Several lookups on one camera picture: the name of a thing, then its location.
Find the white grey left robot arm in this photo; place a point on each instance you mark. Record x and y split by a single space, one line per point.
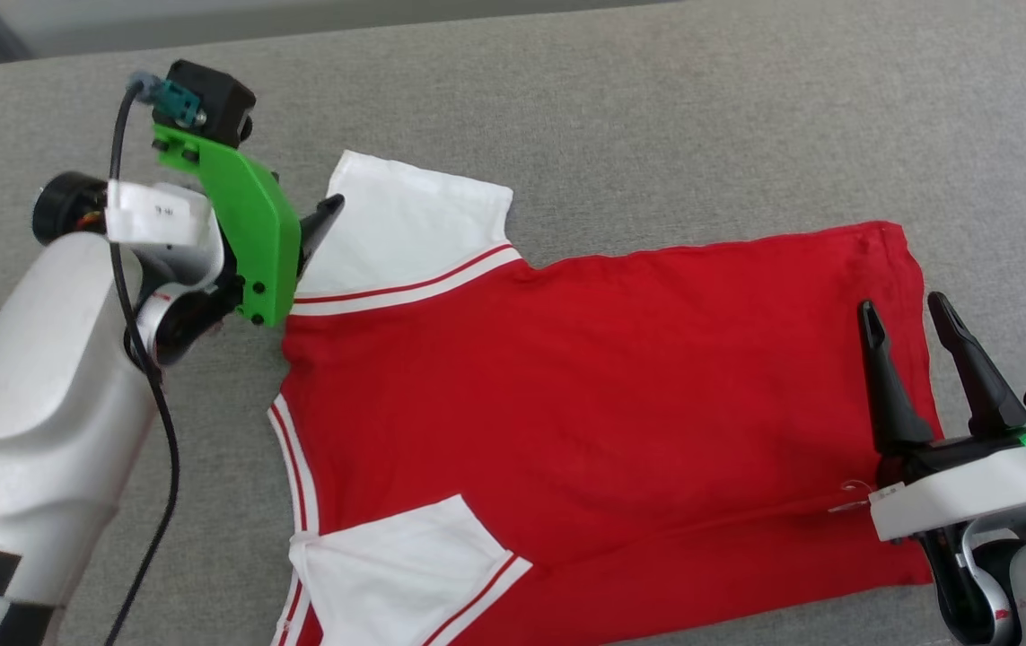
37 386

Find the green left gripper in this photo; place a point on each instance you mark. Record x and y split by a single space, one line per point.
257 233

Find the red and white jersey shirt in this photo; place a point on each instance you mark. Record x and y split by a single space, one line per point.
611 386

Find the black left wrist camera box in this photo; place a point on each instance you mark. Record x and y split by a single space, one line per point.
216 103

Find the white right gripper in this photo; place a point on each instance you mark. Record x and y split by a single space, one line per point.
970 489

